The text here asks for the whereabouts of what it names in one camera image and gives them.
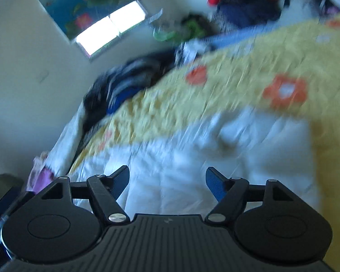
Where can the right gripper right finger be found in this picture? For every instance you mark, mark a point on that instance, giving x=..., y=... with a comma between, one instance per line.
x=230, y=195

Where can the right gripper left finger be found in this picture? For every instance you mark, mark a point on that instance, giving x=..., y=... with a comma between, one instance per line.
x=104, y=192

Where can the white quilted down jacket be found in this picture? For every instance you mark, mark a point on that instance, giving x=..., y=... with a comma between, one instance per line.
x=167, y=174

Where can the navy blue clothes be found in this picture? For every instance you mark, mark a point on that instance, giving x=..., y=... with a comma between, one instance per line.
x=249, y=13

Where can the white text-print quilt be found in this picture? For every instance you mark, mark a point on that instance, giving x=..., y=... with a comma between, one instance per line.
x=61, y=156

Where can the purple cloth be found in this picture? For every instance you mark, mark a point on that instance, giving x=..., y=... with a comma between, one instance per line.
x=40, y=176

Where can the stack of dark folded sweaters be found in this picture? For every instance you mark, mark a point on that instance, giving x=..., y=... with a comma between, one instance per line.
x=112, y=88

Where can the yellow floral bed sheet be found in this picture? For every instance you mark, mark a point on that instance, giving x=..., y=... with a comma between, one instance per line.
x=292, y=72

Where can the black and white garment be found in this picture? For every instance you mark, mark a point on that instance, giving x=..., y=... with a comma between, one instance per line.
x=188, y=51

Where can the light blue blanket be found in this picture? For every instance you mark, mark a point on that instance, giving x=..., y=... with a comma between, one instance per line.
x=222, y=40

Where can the window with frame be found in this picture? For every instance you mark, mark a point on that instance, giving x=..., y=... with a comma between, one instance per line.
x=110, y=29

